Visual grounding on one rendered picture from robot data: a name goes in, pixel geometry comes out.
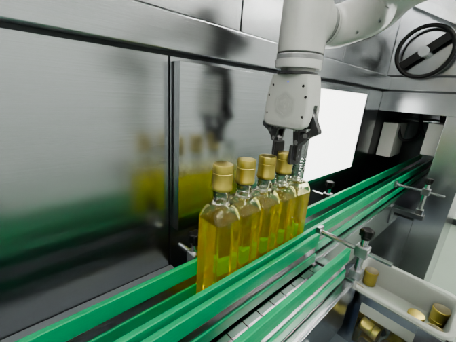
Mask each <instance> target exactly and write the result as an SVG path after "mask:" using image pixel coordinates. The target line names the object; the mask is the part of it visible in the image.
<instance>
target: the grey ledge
mask: <svg viewBox="0 0 456 342"><path fill-rule="evenodd" d="M173 268H174V267H173V266H172V265H168V266H166V267H164V268H161V269H159V270H157V271H154V272H153V273H150V274H148V275H146V276H144V277H141V278H139V279H137V280H134V281H133V282H130V283H128V284H126V285H123V286H121V287H119V288H116V289H115V290H112V291H110V292H108V293H105V294H103V295H101V296H99V297H96V298H95V299H92V300H90V301H88V302H85V303H83V304H81V305H78V306H76V307H74V308H72V309H70V310H67V311H65V312H63V313H60V314H58V315H57V316H54V317H52V318H49V319H47V320H45V321H42V322H40V323H38V324H36V325H34V326H31V327H29V328H27V329H25V330H22V331H20V332H17V333H16V334H14V335H11V336H9V337H7V338H4V339H2V340H0V342H14V341H17V340H19V339H21V338H23V337H25V336H27V335H30V334H32V333H34V332H36V331H38V330H41V329H42V328H45V327H47V326H49V325H51V324H53V323H56V322H58V321H60V320H63V319H65V318H67V317H69V316H71V315H73V314H76V313H77V312H79V311H82V310H84V309H86V308H88V307H91V306H93V305H95V304H97V303H99V302H101V301H103V300H105V299H108V298H110V297H112V296H114V295H117V294H119V293H121V292H123V291H125V290H127V289H129V288H132V287H134V286H136V285H138V284H141V283H143V282H145V281H147V280H150V279H151V278H154V277H155V276H158V275H160V274H162V273H164V272H166V271H169V270H171V269H173Z"/></svg>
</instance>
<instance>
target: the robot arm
mask: <svg viewBox="0 0 456 342"><path fill-rule="evenodd" d="M425 1H428V0H346V1H344V2H342V3H338V4H335V3H334V0H283V6H282V17H281V24H280V35H279V41H278V52H277V58H276V60H275V67H276V68H277V69H281V71H278V72H277V74H273V78H272V80H271V84H270V87H269V91H268V95H267V102H266V106H265V116H264V120H263V125H264V126H265V127H266V128H267V129H268V131H269V133H270V135H271V139H272V141H273V145H272V151H271V154H272V155H275V156H276V157H277V154H278V151H283V150H284V143H285V142H284V140H282V139H283V137H284V132H285V129H286V128H288V129H291V130H293V145H291V146H290V148H289V154H288V164H290V165H293V164H297V163H299V160H300V158H301V152H302V147H303V145H304V144H305V143H306V142H307V141H308V140H309V139H311V138H313V137H315V136H318V135H320V134H321V133H322V130H321V127H320V124H319V121H318V116H319V111H320V98H321V79H320V76H319V75H318V73H315V71H321V70H322V62H323V57H324V50H329V49H333V48H339V47H342V46H344V45H349V44H351V43H355V42H357V41H361V40H363V39H367V38H369V37H372V36H374V35H376V34H378V33H380V32H382V31H384V30H386V29H388V28H389V27H390V26H391V25H393V24H394V23H395V22H397V21H398V20H399V19H400V18H401V17H402V16H403V15H404V14H405V13H406V12H407V11H408V10H409V9H411V8H412V7H414V6H416V5H418V4H420V3H423V2H425ZM307 129H311V130H310V131H308V132H306V130H307Z"/></svg>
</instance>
